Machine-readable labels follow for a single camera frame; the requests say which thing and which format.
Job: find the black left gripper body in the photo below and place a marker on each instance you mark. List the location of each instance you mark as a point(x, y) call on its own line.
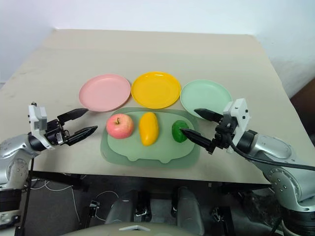
point(54, 132)

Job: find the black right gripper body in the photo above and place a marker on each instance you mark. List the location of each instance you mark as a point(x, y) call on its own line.
point(223, 135)

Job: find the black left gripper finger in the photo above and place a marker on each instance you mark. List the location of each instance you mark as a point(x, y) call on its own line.
point(72, 113)
point(82, 134)

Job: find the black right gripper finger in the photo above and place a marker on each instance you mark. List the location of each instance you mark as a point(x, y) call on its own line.
point(207, 113)
point(196, 136)

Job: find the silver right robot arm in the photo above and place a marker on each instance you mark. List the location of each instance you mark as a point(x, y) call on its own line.
point(280, 159)

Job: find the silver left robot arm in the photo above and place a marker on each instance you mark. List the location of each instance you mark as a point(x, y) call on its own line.
point(14, 152)

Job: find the light green plate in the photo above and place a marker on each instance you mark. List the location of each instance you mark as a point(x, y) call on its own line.
point(204, 96)

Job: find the green pepper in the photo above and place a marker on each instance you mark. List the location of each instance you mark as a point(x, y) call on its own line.
point(177, 132)

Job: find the pink plate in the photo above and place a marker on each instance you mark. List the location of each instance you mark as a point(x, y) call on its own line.
point(104, 92)

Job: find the yellow plate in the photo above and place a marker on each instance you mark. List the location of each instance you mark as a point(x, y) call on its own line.
point(155, 89)

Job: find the red apple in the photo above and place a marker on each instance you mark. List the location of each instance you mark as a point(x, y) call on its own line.
point(119, 126)

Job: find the yellow mango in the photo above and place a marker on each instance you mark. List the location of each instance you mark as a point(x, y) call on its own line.
point(148, 131)

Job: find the green silicone mat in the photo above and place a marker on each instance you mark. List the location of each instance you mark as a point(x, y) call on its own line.
point(147, 147)

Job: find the grey right robot leg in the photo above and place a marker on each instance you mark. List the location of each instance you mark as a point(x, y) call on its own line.
point(188, 206)

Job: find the grey robot leg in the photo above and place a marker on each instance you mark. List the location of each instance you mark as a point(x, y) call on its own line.
point(125, 206)
point(188, 206)

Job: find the grey left robot leg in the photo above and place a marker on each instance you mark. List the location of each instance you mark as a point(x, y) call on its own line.
point(125, 206)

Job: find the grey robot torso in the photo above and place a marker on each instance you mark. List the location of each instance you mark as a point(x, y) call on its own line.
point(137, 229)

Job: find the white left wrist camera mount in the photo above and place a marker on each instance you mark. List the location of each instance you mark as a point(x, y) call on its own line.
point(37, 117)

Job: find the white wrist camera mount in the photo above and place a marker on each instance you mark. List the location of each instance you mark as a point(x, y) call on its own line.
point(37, 117)
point(240, 117)

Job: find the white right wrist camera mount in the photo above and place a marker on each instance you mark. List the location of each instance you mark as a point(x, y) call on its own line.
point(240, 117)

